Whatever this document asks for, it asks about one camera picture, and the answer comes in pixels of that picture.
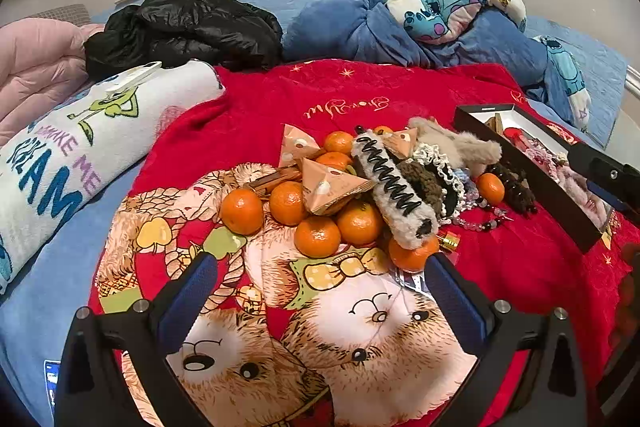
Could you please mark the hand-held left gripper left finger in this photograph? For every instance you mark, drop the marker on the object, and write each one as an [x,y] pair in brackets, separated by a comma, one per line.
[192,288]

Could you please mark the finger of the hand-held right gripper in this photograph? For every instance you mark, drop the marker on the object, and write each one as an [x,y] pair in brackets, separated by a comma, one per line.
[607,174]

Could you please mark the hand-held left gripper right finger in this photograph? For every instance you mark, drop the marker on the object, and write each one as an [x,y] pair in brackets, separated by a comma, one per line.
[450,298]

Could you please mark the gold and red lipstick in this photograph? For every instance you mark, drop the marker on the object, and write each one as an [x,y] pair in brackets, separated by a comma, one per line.
[448,240]

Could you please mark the black cardboard box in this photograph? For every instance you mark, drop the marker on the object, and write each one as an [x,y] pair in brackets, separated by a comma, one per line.
[560,218]

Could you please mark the pile of mandarins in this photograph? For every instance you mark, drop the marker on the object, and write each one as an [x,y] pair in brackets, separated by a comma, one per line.
[241,212]

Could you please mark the dark claw hair clip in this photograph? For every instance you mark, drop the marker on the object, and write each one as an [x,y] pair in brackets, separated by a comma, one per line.
[517,193]

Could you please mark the mandarin orange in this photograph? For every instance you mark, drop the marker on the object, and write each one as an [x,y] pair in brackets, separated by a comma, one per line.
[490,188]

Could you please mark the light blue scrunchie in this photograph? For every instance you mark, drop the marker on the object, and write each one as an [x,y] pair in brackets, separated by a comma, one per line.
[466,180]

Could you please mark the brown scrunchie with white lace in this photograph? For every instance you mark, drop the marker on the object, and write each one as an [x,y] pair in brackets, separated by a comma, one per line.
[425,181]

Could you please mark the brown snack bar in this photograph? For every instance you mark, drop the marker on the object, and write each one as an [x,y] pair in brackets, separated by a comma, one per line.
[265,185]

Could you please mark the grey furry zigzag hair clip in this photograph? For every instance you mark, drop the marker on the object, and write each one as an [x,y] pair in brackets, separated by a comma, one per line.
[390,187]

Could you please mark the beige furry hair claw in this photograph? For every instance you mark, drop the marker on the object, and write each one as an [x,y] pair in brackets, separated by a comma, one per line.
[465,148]

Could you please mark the pink triangular snack packet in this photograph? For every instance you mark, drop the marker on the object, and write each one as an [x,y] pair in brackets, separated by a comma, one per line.
[330,190]
[295,145]
[402,142]

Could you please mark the pink scrunchie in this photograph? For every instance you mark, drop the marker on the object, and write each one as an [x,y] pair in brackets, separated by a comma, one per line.
[542,157]

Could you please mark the red patterned packet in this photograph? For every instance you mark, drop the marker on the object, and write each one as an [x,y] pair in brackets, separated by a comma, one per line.
[520,138]

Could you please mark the blue cartoon print blanket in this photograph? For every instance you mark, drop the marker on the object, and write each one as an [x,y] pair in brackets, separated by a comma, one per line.
[567,72]

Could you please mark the tan small packet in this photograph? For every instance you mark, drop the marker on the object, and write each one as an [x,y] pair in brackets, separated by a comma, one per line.
[492,124]

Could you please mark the blue bed sheet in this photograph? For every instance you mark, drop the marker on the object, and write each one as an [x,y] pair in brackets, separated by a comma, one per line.
[60,267]

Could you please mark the smartphone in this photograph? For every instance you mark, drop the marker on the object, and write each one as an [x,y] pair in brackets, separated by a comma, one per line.
[51,379]

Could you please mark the white monster print pillow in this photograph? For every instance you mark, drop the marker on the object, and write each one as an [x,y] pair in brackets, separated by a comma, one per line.
[150,117]

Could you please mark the white flat device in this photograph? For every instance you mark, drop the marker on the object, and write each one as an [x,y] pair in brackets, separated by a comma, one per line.
[135,74]

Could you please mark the red printed blanket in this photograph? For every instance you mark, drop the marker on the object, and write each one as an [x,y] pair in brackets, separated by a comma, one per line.
[350,98]

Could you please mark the blue Stitch plush pillow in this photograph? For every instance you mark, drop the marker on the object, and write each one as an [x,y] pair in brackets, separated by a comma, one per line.
[450,2]

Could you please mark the black puffer jacket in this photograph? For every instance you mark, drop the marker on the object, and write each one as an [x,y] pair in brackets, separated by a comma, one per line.
[190,32]

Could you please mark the pink quilt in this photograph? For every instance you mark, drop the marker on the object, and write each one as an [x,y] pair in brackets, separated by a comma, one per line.
[35,67]

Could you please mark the blue quilt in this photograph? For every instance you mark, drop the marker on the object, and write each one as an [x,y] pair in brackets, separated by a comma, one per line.
[350,27]

